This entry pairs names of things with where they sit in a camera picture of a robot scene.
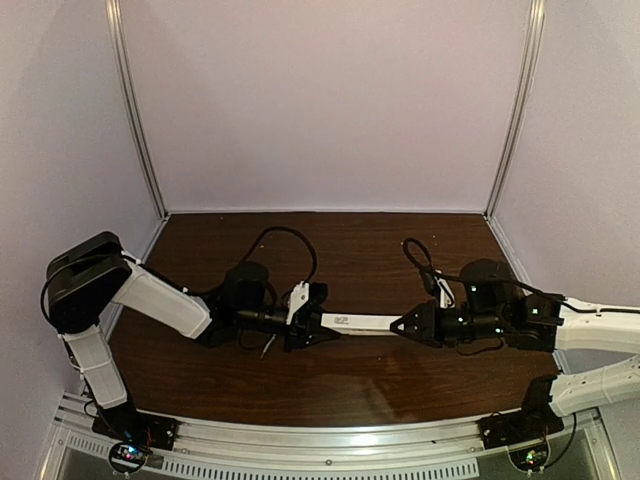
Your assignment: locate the left aluminium frame post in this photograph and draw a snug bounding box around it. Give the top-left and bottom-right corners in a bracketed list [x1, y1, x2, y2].
[105, 0, 169, 220]

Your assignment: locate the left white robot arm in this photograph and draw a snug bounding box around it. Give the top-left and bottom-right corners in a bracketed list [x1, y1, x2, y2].
[40, 231, 340, 411]

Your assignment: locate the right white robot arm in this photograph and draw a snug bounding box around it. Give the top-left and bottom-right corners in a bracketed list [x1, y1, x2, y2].
[389, 259, 639, 417]

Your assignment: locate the aluminium frame post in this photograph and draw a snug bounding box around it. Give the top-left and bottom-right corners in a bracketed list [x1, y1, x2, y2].
[484, 0, 546, 220]
[105, 0, 169, 220]

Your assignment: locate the left black cable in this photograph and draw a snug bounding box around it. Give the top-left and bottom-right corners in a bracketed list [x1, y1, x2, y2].
[184, 226, 318, 296]

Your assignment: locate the white remote control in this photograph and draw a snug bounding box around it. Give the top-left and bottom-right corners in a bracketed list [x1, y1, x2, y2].
[321, 313, 400, 336]

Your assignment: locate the right aluminium frame post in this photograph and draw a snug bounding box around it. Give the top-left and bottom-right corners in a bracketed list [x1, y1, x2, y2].
[484, 0, 546, 220]

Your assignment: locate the black cable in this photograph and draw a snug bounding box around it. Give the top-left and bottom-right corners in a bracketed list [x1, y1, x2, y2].
[184, 226, 318, 296]
[402, 237, 571, 306]

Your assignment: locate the small metal screwdriver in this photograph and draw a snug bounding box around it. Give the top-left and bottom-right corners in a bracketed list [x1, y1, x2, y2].
[260, 334, 277, 360]

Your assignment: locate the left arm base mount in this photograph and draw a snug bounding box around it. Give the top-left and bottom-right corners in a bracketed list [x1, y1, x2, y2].
[92, 411, 179, 477]

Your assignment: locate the front aluminium rail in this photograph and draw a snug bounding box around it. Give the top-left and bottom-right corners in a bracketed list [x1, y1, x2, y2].
[49, 404, 611, 480]

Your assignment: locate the right black cable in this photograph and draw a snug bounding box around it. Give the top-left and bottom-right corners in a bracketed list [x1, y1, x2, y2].
[402, 237, 571, 306]

